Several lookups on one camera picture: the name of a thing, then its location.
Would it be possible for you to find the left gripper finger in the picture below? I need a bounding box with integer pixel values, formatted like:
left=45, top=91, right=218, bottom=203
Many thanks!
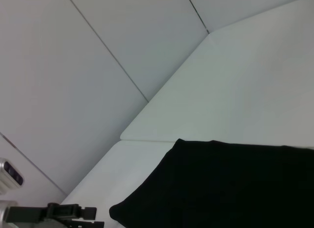
left=62, top=220, right=105, bottom=228
left=78, top=206, right=98, bottom=220

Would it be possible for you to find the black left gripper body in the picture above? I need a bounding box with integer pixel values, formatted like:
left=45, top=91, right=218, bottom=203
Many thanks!
left=4, top=202, right=81, bottom=224

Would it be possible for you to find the black shirt with FREE print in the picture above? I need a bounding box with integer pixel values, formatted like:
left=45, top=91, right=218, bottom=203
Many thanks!
left=109, top=139, right=314, bottom=228

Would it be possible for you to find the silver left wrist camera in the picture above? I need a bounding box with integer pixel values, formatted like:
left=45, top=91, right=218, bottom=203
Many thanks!
left=0, top=158, right=25, bottom=190

